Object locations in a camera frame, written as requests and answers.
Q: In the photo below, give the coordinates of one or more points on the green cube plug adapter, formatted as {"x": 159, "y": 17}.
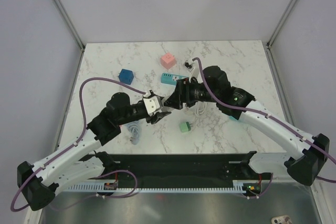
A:
{"x": 185, "y": 127}

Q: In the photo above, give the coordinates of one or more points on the white slotted cable duct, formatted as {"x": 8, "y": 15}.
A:
{"x": 102, "y": 187}

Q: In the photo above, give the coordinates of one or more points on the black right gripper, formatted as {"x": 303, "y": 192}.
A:
{"x": 183, "y": 95}

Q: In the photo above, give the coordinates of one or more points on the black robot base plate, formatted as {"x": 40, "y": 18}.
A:
{"x": 179, "y": 169}

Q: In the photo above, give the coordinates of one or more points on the blue cube socket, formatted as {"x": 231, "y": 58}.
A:
{"x": 126, "y": 76}

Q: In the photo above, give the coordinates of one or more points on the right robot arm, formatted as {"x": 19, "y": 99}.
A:
{"x": 306, "y": 154}

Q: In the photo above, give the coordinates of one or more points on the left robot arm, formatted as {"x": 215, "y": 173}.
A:
{"x": 43, "y": 180}

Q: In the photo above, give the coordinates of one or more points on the teal power strip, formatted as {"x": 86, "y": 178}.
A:
{"x": 170, "y": 79}

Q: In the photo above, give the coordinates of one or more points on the pink cube socket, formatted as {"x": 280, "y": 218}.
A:
{"x": 168, "y": 60}

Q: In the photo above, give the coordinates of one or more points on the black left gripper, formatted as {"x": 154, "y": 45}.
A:
{"x": 157, "y": 117}

